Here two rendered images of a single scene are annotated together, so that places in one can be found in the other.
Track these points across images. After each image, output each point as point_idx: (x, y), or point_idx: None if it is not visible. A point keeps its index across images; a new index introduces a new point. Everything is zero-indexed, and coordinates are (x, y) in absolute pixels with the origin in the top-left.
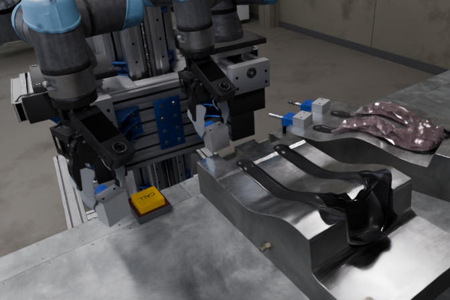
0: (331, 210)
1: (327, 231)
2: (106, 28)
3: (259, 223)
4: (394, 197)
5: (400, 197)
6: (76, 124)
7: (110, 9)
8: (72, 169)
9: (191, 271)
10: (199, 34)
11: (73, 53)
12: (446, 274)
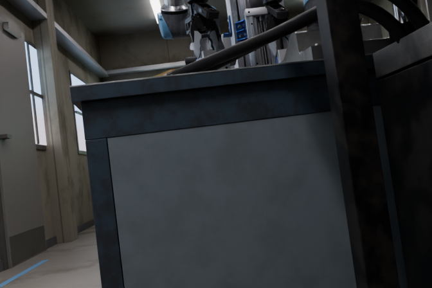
0: (314, 26)
1: (308, 31)
2: None
3: (287, 60)
4: (363, 29)
5: (369, 31)
6: (195, 6)
7: None
8: (190, 27)
9: None
10: None
11: None
12: (377, 44)
